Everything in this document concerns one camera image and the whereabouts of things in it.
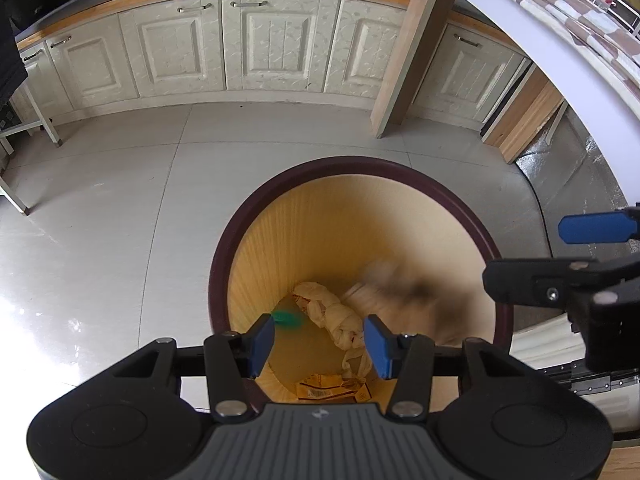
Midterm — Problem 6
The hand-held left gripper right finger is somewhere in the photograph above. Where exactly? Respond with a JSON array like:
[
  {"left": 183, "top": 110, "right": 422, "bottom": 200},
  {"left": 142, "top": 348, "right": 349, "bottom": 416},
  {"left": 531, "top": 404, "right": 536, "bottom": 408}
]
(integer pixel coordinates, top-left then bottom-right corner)
[{"left": 363, "top": 314, "right": 533, "bottom": 421}]

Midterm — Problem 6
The yellow wooden waste bin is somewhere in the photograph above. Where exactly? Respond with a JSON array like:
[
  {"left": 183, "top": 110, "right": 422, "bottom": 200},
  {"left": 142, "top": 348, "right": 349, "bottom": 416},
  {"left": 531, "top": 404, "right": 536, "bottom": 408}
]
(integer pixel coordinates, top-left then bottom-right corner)
[{"left": 209, "top": 156, "right": 515, "bottom": 411}]

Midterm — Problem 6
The metal hinge rail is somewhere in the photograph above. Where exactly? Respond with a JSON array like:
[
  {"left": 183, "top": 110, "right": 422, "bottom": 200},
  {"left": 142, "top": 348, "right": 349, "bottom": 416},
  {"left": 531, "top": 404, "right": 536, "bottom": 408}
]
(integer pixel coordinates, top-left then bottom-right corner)
[{"left": 537, "top": 365, "right": 640, "bottom": 396}]

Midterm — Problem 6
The white plastic bag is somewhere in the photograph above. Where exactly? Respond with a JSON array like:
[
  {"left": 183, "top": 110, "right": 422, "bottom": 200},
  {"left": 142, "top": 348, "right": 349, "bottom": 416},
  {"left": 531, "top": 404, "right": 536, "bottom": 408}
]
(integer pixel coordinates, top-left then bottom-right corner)
[{"left": 292, "top": 281, "right": 373, "bottom": 378}]

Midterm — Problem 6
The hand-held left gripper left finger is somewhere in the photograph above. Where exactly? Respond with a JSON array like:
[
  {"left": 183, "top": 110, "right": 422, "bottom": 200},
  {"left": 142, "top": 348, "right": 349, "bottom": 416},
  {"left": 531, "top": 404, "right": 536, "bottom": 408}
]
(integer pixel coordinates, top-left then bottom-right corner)
[{"left": 107, "top": 312, "right": 277, "bottom": 423}]

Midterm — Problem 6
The teal round lid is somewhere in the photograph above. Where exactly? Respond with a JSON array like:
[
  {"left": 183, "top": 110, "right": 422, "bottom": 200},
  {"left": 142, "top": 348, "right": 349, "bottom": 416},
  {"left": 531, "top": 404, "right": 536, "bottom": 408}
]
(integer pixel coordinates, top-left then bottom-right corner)
[{"left": 271, "top": 310, "right": 303, "bottom": 330}]

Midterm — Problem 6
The white table with wooden legs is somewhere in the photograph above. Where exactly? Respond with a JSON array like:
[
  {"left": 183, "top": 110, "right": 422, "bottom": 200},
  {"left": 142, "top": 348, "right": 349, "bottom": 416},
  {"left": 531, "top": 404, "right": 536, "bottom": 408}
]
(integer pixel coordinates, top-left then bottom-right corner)
[{"left": 372, "top": 0, "right": 640, "bottom": 361}]

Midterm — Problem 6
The gold wrapper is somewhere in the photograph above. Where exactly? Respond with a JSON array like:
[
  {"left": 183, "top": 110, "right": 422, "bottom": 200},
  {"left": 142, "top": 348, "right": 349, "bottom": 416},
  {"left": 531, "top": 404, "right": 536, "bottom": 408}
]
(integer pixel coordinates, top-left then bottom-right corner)
[{"left": 345, "top": 260, "right": 456, "bottom": 348}]

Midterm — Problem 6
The brown white checkered tablecloth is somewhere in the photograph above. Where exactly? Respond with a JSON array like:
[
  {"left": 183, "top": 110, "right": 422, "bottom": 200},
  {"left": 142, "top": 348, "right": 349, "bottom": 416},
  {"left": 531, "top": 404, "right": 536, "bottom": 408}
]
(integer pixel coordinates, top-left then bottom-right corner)
[{"left": 450, "top": 0, "right": 640, "bottom": 101}]

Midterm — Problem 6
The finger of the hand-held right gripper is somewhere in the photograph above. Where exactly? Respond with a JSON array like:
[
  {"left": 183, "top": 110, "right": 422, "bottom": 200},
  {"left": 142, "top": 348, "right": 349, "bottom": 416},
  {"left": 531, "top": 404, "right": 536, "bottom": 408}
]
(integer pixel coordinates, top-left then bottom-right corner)
[
  {"left": 558, "top": 205, "right": 640, "bottom": 245},
  {"left": 482, "top": 257, "right": 640, "bottom": 306}
]

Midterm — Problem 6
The cream white cabinet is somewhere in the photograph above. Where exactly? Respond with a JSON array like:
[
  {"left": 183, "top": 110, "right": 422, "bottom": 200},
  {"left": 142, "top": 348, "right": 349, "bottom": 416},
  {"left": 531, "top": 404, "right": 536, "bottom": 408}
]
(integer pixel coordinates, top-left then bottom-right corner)
[{"left": 15, "top": 0, "right": 533, "bottom": 131}]

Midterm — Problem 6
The black cloth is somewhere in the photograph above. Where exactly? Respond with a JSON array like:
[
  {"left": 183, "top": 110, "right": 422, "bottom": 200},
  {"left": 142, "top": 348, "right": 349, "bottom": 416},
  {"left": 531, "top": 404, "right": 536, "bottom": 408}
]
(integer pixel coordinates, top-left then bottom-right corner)
[{"left": 0, "top": 5, "right": 28, "bottom": 106}]

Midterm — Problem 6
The silver foil mat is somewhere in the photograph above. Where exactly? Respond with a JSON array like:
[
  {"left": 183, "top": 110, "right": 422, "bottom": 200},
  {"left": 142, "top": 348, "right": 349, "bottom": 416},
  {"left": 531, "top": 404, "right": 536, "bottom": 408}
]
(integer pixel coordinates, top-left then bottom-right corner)
[{"left": 515, "top": 105, "right": 626, "bottom": 321}]

